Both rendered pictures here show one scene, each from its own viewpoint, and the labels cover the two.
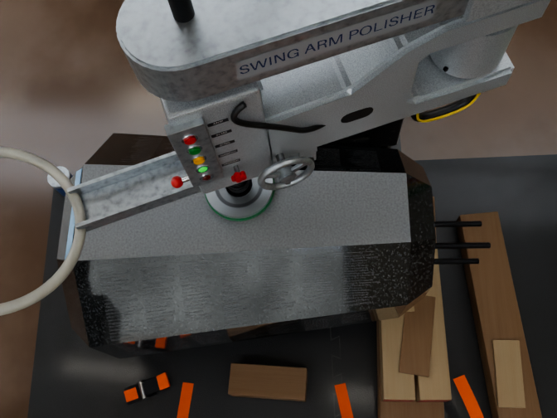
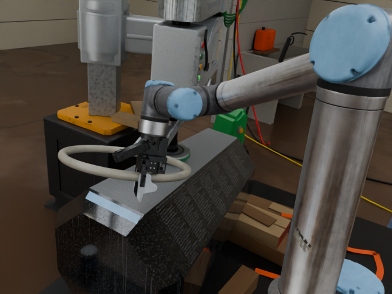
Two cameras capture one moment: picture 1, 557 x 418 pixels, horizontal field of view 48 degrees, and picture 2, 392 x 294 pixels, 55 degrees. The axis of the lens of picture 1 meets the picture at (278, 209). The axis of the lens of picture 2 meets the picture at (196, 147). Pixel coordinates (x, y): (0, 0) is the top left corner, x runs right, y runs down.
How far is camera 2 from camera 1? 2.03 m
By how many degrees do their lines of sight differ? 60
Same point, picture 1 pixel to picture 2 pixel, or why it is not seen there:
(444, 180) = not seen: hidden behind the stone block
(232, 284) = (209, 188)
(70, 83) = not seen: outside the picture
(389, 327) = (245, 219)
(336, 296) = (238, 174)
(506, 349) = (275, 206)
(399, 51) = (212, 28)
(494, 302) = (252, 200)
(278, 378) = (241, 277)
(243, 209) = (184, 152)
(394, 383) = (273, 230)
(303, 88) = not seen: hidden behind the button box
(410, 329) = (251, 213)
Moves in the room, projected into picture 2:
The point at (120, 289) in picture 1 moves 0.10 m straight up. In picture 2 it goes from (174, 220) to (176, 202)
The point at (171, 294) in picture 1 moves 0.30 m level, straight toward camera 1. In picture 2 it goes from (194, 209) to (249, 204)
